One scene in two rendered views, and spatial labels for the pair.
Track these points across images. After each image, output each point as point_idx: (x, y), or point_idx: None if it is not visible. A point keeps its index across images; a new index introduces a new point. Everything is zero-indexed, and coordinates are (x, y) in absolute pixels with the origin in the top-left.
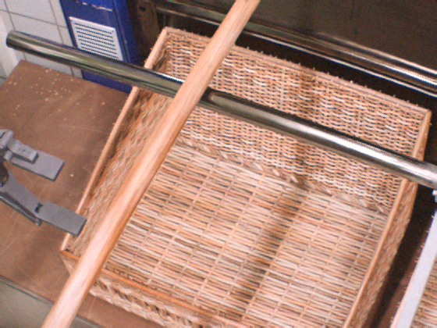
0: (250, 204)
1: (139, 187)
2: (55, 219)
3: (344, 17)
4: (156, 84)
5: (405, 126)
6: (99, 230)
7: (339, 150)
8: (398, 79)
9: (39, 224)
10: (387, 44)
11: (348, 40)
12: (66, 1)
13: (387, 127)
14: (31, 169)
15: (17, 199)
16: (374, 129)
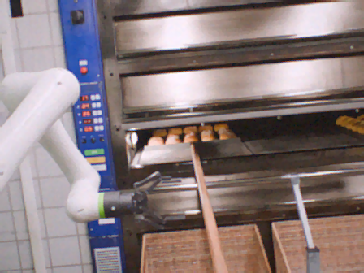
0: None
1: (205, 188)
2: (173, 218)
3: (215, 197)
4: (185, 185)
5: (248, 236)
6: (202, 193)
7: (253, 180)
8: (238, 220)
9: (163, 227)
10: (233, 201)
11: (218, 205)
12: (93, 239)
13: (240, 240)
14: (171, 180)
15: (155, 214)
16: (236, 244)
